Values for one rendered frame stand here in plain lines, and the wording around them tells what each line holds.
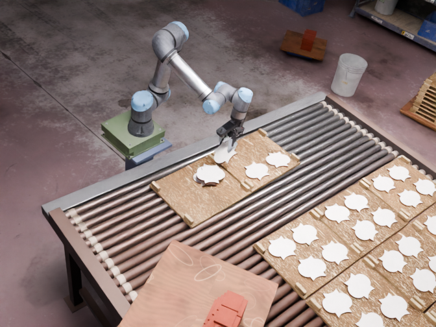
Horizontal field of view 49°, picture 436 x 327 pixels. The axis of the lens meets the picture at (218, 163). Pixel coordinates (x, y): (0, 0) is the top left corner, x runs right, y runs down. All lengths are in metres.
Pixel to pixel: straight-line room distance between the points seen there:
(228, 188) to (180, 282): 0.72
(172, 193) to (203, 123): 2.05
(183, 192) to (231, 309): 0.86
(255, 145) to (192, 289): 1.14
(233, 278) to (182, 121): 2.60
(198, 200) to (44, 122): 2.25
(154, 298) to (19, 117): 2.83
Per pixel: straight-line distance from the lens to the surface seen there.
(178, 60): 2.40
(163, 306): 1.98
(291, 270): 2.32
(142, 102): 2.65
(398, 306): 2.40
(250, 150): 2.83
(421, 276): 2.56
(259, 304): 2.05
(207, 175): 2.55
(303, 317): 2.22
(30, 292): 3.30
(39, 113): 4.54
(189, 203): 2.46
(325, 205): 2.65
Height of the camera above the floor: 2.75
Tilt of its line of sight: 42 degrees down
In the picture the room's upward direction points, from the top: 11 degrees clockwise
